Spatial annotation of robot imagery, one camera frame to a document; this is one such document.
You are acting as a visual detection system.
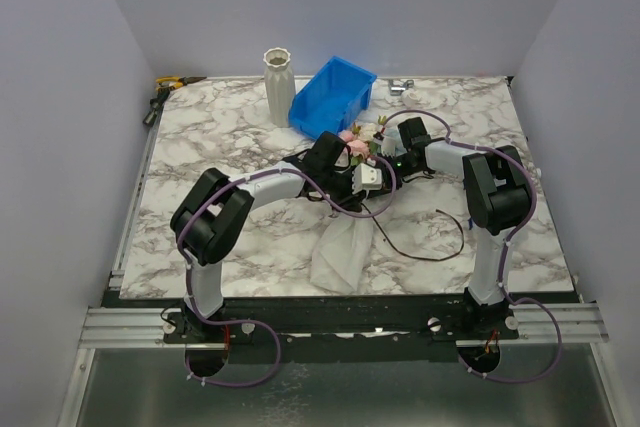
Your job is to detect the flower bouquet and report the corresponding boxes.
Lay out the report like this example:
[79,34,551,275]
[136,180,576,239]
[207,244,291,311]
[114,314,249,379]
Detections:
[310,122,382,295]

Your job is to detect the brown ribbon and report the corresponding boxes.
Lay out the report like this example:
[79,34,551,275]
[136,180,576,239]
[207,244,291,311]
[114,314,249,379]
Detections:
[372,208,466,263]

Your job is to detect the blue plastic bin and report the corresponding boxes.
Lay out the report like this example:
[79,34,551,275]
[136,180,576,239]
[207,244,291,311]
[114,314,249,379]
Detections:
[288,56,377,140]

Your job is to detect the white ribbed ceramic vase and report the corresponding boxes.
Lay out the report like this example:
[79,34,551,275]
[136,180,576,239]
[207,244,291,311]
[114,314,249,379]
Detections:
[263,48,296,128]

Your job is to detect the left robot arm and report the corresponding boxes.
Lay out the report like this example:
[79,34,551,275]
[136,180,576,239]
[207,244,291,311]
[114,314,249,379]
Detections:
[170,132,382,342]

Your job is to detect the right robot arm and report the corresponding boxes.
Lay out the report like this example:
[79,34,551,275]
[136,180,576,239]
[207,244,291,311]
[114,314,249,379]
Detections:
[396,116,537,339]

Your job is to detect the small white cylinder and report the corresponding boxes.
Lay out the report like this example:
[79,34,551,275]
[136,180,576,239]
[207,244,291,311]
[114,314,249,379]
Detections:
[402,89,421,104]

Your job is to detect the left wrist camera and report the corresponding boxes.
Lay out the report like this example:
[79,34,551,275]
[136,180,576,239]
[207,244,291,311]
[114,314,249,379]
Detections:
[352,163,384,194]

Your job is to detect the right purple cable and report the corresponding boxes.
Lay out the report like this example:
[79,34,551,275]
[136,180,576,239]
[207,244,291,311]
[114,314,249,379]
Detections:
[382,110,564,385]

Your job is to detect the purple cable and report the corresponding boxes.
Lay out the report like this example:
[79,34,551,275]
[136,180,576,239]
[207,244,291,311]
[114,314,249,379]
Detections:
[177,154,399,388]
[382,110,564,385]

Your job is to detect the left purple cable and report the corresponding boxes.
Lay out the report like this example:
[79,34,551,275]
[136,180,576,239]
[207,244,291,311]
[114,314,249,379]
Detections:
[177,154,399,388]

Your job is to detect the metal bracket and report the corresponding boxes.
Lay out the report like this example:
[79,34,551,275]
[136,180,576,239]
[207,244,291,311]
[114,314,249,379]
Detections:
[388,79,415,96]

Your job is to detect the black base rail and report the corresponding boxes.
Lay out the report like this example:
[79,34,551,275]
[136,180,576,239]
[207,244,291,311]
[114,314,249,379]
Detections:
[102,291,521,363]

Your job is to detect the yellow handled pliers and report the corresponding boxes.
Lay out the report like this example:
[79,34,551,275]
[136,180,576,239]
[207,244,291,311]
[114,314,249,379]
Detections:
[155,76,207,92]

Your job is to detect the aluminium frame rail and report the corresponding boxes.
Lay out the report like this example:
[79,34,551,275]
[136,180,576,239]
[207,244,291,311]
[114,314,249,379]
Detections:
[77,307,189,351]

